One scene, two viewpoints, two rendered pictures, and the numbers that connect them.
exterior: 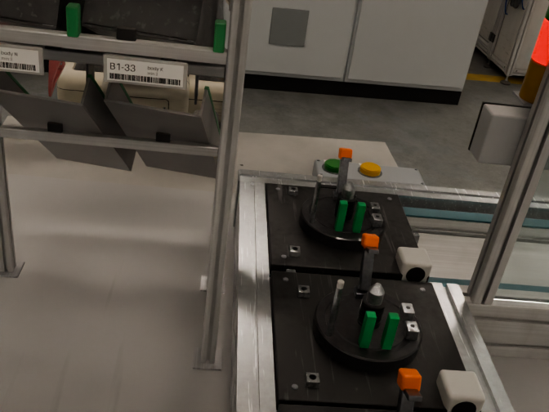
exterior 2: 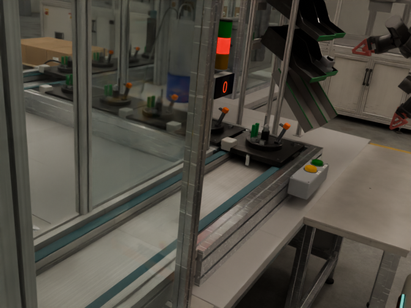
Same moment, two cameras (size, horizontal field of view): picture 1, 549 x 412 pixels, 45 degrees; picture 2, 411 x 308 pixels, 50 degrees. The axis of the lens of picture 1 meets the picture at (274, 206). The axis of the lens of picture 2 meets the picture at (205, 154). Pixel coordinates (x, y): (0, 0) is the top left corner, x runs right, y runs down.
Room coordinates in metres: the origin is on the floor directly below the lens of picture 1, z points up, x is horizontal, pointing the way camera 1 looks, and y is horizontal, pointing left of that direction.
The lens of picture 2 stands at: (1.65, -1.50, 1.54)
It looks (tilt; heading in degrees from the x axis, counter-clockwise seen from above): 22 degrees down; 126
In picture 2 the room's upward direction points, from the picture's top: 6 degrees clockwise
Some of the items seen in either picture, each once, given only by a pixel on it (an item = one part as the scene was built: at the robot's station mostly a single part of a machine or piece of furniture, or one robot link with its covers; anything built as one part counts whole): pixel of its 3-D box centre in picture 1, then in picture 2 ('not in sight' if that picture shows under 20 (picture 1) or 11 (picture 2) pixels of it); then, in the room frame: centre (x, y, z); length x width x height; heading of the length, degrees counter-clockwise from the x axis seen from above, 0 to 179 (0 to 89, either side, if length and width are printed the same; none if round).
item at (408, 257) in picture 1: (412, 266); (228, 144); (0.82, -0.22, 0.97); 0.05 x 0.05 x 0.04; 6
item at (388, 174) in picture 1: (367, 185); (309, 178); (1.13, -0.17, 0.93); 0.21 x 0.07 x 0.06; 96
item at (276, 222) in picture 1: (340, 230); (263, 146); (0.91, -0.11, 0.96); 0.24 x 0.24 x 0.02; 6
